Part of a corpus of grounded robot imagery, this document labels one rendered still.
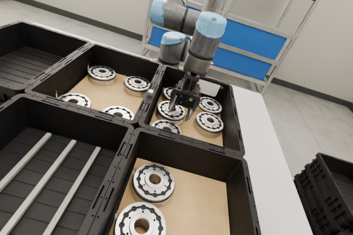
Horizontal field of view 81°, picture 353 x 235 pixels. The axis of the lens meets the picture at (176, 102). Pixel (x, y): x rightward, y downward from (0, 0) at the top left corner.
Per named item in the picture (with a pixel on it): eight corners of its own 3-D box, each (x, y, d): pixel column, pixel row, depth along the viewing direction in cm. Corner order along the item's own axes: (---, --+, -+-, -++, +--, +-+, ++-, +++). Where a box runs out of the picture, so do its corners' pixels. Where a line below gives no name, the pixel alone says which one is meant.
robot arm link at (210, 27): (228, 16, 57) (229, 23, 50) (214, 53, 63) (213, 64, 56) (200, 7, 57) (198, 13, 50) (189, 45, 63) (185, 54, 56)
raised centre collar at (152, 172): (147, 169, 52) (147, 167, 51) (166, 174, 52) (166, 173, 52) (142, 186, 48) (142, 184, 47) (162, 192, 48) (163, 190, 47)
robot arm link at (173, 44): (161, 50, 115) (165, 26, 107) (184, 57, 115) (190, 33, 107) (155, 59, 106) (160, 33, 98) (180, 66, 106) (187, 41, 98)
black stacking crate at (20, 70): (25, 47, 90) (21, 21, 84) (92, 67, 91) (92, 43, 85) (-80, 95, 57) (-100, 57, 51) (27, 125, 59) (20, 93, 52)
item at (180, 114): (162, 98, 79) (162, 97, 78) (187, 107, 78) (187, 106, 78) (153, 114, 70) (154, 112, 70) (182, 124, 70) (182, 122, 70)
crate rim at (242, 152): (162, 68, 87) (164, 63, 86) (229, 89, 89) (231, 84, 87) (135, 131, 54) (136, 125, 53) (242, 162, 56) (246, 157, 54)
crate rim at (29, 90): (93, 47, 86) (93, 42, 85) (162, 68, 87) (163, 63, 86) (21, 99, 53) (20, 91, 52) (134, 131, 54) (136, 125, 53)
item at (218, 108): (196, 95, 87) (197, 94, 87) (219, 100, 88) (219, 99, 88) (198, 110, 79) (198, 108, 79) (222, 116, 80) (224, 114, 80)
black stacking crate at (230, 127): (158, 87, 93) (164, 65, 86) (220, 106, 94) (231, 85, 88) (130, 155, 60) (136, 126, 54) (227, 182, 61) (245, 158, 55)
